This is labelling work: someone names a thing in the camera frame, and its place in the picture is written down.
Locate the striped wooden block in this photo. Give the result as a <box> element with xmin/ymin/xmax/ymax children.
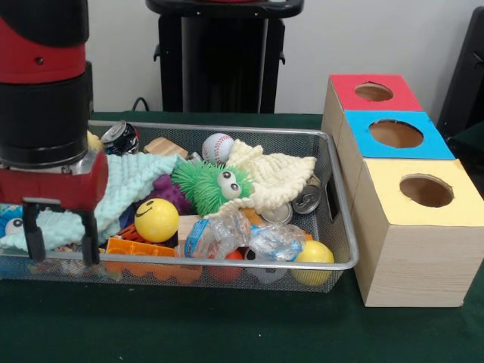
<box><xmin>143</xmin><ymin>138</ymin><xmax>189</xmax><ymax>159</ymax></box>

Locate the green spiky toy with eyes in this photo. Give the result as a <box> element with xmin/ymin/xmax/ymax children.
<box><xmin>172</xmin><ymin>160</ymin><xmax>254</xmax><ymax>219</ymax></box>

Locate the yellow smiley ball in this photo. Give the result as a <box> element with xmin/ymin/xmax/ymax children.
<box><xmin>134</xmin><ymin>198</ymin><xmax>180</xmax><ymax>244</ymax></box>

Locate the plain yellow ball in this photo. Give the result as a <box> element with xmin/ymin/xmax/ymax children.
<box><xmin>293</xmin><ymin>240</ymin><xmax>336</xmax><ymax>287</ymax></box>

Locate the cream knitted cloth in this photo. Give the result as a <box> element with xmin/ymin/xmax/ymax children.
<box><xmin>206</xmin><ymin>138</ymin><xmax>318</xmax><ymax>219</ymax></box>

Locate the black upright panel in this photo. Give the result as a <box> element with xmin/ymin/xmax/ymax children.
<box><xmin>436</xmin><ymin>6</ymin><xmax>484</xmax><ymax>152</ymax></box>

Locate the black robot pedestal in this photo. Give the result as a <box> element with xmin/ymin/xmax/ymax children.
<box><xmin>145</xmin><ymin>0</ymin><xmax>306</xmax><ymax>114</ymax></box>

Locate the mint knitted cloth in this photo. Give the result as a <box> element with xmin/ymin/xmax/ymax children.
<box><xmin>0</xmin><ymin>153</ymin><xmax>178</xmax><ymax>253</ymax></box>

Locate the white baseball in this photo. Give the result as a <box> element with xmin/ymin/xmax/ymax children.
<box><xmin>201</xmin><ymin>132</ymin><xmax>235</xmax><ymax>163</ymax></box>

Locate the orange plastic toy block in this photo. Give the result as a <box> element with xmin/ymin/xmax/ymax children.
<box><xmin>104</xmin><ymin>236</ymin><xmax>177</xmax><ymax>258</ymax></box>

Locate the black cable loop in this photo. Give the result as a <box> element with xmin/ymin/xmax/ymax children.
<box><xmin>131</xmin><ymin>97</ymin><xmax>153</xmax><ymax>113</ymax></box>

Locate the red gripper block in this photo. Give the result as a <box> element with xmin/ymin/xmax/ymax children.
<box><xmin>0</xmin><ymin>150</ymin><xmax>110</xmax><ymax>266</ymax></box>

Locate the crushed clear plastic bottle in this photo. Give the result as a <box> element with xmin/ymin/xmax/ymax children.
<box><xmin>174</xmin><ymin>211</ymin><xmax>253</xmax><ymax>260</ymax></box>

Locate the wooden three-hole box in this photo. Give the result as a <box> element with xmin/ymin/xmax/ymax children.
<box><xmin>321</xmin><ymin>74</ymin><xmax>476</xmax><ymax>308</ymax></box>

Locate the silver mesh bin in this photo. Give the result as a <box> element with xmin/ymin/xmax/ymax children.
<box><xmin>0</xmin><ymin>119</ymin><xmax>360</xmax><ymax>294</ymax></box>

